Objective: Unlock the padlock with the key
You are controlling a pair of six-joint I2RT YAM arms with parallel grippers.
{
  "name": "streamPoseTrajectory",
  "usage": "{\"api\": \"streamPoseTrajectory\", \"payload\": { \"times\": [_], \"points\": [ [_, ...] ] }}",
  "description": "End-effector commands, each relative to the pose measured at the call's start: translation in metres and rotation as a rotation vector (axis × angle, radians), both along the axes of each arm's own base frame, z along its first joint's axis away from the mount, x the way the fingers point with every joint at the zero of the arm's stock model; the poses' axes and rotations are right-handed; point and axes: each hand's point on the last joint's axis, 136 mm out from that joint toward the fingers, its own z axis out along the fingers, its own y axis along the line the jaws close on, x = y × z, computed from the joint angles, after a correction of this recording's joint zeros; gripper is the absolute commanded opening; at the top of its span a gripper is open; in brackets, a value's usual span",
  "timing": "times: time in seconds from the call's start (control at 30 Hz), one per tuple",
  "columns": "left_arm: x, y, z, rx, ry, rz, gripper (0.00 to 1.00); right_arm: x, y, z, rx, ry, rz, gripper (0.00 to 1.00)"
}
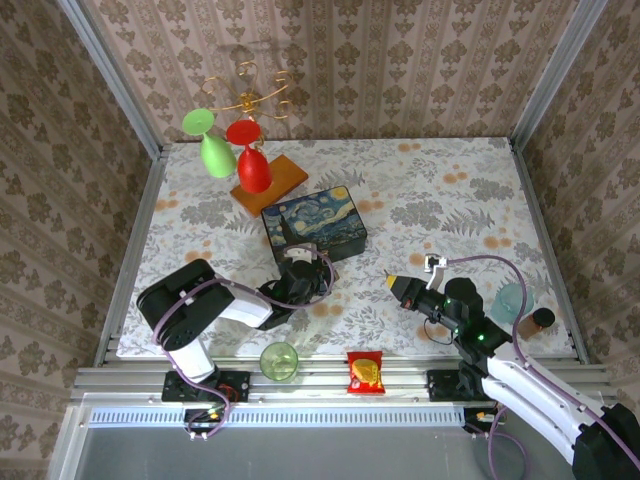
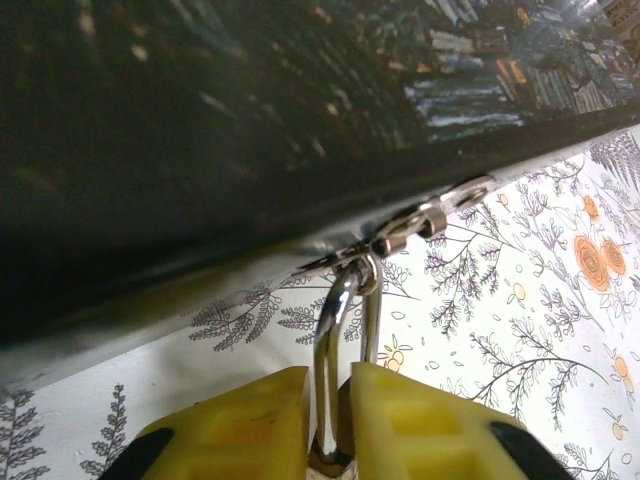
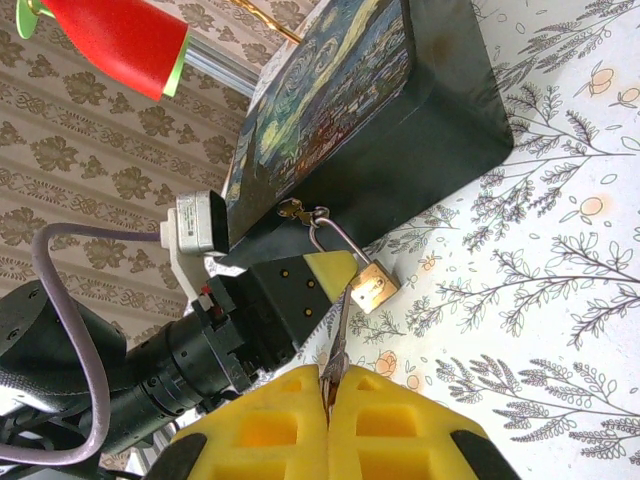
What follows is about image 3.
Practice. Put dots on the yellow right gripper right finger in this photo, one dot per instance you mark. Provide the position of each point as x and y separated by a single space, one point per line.
400 440

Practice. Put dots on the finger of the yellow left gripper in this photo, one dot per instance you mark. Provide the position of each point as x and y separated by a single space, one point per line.
290 295

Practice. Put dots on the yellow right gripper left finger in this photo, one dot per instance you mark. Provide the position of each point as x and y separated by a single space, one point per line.
260 440

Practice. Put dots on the metal key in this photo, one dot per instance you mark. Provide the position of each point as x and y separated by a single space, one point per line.
336 350

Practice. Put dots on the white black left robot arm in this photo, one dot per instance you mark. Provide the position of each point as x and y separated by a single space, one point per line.
30 320

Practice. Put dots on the black starry night box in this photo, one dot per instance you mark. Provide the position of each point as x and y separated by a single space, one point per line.
400 150

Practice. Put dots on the floral tablecloth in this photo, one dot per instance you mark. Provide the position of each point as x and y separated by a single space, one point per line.
550 300

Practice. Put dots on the red wine glass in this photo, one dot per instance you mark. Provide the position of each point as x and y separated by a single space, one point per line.
120 45

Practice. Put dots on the green wine glass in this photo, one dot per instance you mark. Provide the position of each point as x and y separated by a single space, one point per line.
27 20

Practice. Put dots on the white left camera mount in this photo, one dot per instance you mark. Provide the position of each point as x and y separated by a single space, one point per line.
185 270

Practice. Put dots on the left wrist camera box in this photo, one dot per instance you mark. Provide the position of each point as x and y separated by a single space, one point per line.
195 220

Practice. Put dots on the aluminium frame post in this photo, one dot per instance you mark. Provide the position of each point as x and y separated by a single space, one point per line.
220 65

